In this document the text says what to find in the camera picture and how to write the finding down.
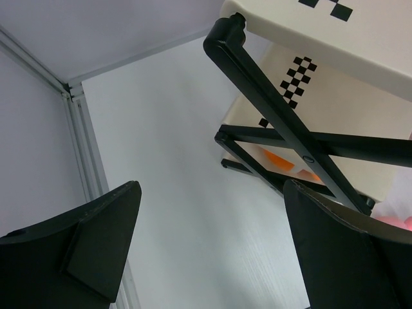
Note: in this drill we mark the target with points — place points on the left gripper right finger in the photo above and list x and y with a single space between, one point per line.
347 259

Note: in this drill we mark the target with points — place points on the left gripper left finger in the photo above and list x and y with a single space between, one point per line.
73 260

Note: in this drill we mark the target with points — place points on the orange shark plush under shelf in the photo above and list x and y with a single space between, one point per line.
289 167

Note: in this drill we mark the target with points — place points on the beige three-tier shelf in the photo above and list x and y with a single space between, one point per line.
325 85

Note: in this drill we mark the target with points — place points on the pink striped frog plush front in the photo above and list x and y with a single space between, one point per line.
396 208

